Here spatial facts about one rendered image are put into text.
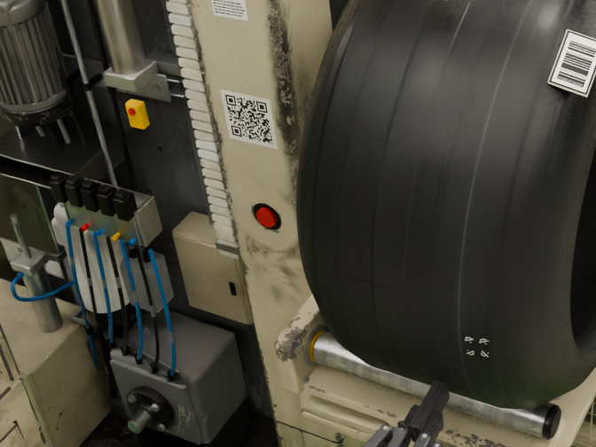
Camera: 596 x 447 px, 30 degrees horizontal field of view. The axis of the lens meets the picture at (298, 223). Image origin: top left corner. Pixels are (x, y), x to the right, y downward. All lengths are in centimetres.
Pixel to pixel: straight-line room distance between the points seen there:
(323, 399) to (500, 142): 63
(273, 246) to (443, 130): 51
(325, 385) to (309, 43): 47
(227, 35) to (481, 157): 42
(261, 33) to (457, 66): 31
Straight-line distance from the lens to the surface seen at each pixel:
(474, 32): 113
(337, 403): 154
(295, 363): 151
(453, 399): 145
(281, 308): 163
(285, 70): 136
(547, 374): 124
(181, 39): 144
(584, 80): 110
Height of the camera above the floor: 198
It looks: 38 degrees down
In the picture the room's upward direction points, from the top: 9 degrees counter-clockwise
